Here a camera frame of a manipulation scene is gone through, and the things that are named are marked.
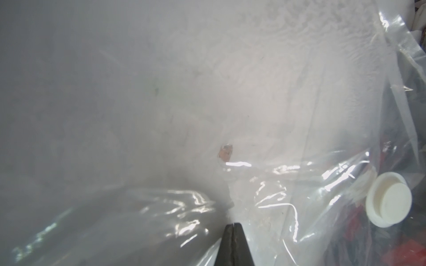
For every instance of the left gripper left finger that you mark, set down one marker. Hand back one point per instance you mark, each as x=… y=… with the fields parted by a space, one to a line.
x=225 y=255

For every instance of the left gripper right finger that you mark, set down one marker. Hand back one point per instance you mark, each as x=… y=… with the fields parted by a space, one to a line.
x=242 y=254

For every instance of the red black printed shirt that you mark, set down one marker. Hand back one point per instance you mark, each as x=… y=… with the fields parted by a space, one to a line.
x=399 y=239

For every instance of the clear plastic vacuum bag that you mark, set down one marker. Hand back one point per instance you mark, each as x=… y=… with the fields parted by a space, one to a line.
x=133 y=132

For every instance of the white vacuum bag valve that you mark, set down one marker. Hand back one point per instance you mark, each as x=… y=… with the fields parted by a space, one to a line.
x=389 y=200

